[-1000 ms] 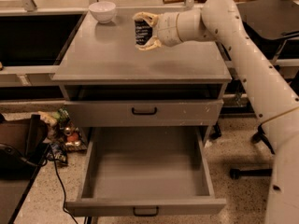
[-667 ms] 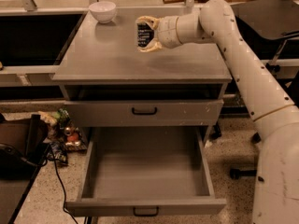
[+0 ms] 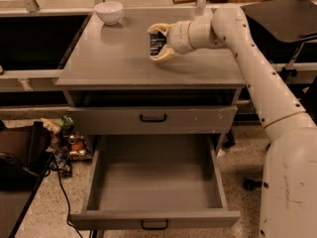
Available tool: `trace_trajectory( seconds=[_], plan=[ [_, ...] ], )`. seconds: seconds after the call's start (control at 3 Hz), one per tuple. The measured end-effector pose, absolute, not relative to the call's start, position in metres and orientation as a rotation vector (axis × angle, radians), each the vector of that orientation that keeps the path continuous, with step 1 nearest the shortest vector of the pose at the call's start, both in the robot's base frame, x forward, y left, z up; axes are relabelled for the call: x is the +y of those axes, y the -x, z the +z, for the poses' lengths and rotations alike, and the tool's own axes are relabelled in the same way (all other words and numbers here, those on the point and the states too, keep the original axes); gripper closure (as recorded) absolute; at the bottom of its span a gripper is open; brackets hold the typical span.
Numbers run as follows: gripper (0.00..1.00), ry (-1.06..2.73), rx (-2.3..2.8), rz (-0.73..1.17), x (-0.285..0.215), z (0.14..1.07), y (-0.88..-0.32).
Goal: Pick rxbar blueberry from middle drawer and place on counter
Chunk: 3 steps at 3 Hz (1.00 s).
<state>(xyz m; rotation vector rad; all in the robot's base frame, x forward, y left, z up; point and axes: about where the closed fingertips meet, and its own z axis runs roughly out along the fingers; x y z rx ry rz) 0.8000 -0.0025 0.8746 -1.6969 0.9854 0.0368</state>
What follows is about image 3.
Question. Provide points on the black side table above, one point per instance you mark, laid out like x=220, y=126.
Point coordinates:
x=23, y=164

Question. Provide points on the pile of snack items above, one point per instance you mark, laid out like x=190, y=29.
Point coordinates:
x=66, y=138

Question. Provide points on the grey drawer cabinet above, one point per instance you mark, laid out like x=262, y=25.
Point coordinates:
x=111, y=67

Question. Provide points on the blue rxbar blueberry bar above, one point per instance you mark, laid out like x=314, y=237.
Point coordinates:
x=157, y=41

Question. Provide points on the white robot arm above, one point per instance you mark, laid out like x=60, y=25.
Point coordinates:
x=289, y=190

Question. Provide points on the white bowl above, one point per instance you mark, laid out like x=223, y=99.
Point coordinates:
x=109, y=13

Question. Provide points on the blue snack bag on floor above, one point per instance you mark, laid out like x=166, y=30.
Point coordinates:
x=61, y=163

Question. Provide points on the wooden stick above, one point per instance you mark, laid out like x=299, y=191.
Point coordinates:
x=183, y=1

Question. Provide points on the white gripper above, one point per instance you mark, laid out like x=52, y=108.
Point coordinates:
x=179, y=37

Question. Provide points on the open grey middle drawer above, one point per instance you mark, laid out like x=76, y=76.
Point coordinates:
x=154, y=182

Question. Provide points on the closed grey upper drawer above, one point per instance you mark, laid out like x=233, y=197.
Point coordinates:
x=152, y=120

